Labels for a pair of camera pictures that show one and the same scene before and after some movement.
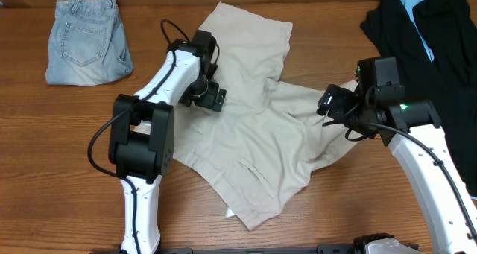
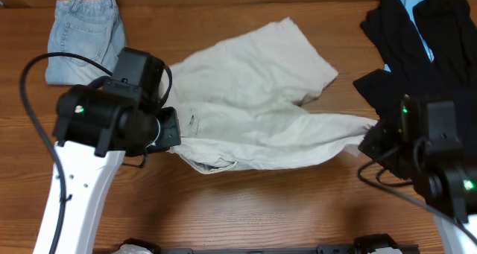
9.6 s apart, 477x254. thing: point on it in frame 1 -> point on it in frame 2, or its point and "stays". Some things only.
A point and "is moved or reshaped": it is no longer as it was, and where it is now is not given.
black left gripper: [213, 96] -> [170, 126]
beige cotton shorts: [266, 136] is moved or reshaped
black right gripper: [343, 97] -> [373, 146]
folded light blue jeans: [88, 42] stays
